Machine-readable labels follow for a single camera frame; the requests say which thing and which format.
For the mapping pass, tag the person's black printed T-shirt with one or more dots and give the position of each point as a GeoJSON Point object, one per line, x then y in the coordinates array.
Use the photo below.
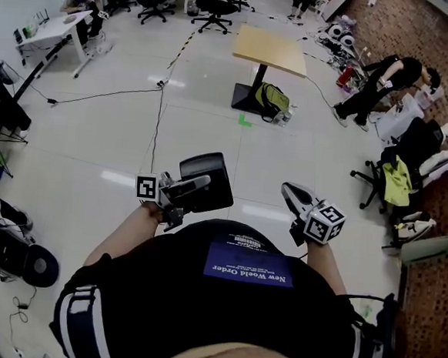
{"type": "Point", "coordinates": [160, 304]}

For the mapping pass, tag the wooden pedestal table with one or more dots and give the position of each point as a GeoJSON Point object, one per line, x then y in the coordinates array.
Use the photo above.
{"type": "Point", "coordinates": [269, 48]}

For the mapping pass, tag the white cardboard box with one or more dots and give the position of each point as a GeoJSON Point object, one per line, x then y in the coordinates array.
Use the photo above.
{"type": "Point", "coordinates": [396, 118]}

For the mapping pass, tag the yellow black floor tape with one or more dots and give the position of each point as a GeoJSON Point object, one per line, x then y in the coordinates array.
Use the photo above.
{"type": "Point", "coordinates": [182, 49]}

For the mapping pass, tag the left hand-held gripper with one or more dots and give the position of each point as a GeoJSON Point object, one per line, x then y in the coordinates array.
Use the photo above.
{"type": "Point", "coordinates": [146, 187]}

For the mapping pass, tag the red canister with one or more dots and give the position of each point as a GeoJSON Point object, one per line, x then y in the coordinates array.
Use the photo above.
{"type": "Point", "coordinates": [346, 76]}

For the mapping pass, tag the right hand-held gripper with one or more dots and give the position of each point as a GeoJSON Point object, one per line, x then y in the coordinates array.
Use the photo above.
{"type": "Point", "coordinates": [325, 223]}

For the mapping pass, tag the white black round device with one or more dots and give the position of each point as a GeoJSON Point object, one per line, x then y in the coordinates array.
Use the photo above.
{"type": "Point", "coordinates": [336, 30]}
{"type": "Point", "coordinates": [347, 39]}

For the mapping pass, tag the white office desk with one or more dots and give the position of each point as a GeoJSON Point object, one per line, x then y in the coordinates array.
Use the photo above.
{"type": "Point", "coordinates": [66, 23]}

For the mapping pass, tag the white black bag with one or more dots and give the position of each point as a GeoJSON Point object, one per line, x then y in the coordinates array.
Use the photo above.
{"type": "Point", "coordinates": [413, 226]}

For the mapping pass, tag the yellow green jacket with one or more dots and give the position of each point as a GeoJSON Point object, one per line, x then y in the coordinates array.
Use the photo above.
{"type": "Point", "coordinates": [395, 180]}

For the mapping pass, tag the clear plastic water bottle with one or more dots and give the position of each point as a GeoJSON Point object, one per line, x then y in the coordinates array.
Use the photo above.
{"type": "Point", "coordinates": [284, 117]}

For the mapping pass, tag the person's left forearm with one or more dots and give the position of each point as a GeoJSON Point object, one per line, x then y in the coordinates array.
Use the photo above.
{"type": "Point", "coordinates": [127, 236]}

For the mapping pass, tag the green black backpack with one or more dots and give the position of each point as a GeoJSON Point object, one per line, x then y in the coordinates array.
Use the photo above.
{"type": "Point", "coordinates": [270, 99]}

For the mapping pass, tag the clear plastic storage bin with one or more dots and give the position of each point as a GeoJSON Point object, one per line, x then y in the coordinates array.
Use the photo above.
{"type": "Point", "coordinates": [427, 95]}

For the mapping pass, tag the green plastic container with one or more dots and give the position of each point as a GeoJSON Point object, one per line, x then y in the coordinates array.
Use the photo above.
{"type": "Point", "coordinates": [29, 31]}

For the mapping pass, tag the person's right forearm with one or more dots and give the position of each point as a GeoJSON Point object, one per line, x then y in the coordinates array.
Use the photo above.
{"type": "Point", "coordinates": [325, 267]}

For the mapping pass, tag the white power strip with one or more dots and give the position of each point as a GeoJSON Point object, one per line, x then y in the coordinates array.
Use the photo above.
{"type": "Point", "coordinates": [160, 83]}

